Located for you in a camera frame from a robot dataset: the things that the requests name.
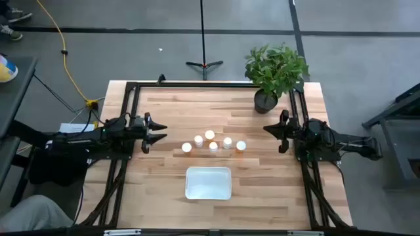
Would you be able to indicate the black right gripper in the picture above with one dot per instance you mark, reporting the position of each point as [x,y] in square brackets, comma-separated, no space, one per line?
[292,131]

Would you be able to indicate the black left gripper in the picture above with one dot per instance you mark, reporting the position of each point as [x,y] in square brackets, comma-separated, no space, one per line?
[146,137]

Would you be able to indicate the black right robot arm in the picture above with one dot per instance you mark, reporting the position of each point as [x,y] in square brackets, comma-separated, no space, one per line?
[354,145]

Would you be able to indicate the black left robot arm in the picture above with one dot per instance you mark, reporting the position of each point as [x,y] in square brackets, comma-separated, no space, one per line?
[82,137]

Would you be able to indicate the white plastic basket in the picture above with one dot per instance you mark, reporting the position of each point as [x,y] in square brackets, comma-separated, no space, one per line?
[208,183]

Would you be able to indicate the black clamp knob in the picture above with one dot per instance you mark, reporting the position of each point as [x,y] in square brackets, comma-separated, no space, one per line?
[160,78]

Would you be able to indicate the green potted plant black pot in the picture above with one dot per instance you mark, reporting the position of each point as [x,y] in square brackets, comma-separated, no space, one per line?
[275,70]

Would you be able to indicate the black tripod stand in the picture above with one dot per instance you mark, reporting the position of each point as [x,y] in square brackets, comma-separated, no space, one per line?
[204,65]

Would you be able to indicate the white paper sheet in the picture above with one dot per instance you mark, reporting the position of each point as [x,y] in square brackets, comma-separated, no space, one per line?
[73,128]

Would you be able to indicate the black equipment box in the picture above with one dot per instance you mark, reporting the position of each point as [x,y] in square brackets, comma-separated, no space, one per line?
[59,170]

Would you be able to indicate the dark gray metal cart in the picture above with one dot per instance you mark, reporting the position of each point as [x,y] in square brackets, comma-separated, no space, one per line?
[397,147]

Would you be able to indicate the dark gray side table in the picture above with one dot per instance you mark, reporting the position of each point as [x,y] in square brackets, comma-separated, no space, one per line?
[16,95]

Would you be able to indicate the person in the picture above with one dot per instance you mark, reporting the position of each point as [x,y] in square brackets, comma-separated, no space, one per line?
[29,213]

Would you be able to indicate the yellow blue white bag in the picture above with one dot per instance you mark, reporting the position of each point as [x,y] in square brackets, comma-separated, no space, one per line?
[6,73]

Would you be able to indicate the person's shoe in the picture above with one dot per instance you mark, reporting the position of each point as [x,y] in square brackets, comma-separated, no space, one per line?
[19,15]
[11,32]

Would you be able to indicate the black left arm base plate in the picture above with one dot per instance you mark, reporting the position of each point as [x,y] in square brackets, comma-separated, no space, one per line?
[111,155]

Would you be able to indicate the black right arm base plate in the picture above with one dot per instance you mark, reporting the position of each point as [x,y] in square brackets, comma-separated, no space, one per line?
[329,155]

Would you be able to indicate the black aluminium table frame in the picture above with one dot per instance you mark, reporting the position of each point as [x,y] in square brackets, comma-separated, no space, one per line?
[197,85]

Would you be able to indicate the silver frame bracket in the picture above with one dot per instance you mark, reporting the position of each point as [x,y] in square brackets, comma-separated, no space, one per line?
[305,233]
[123,232]

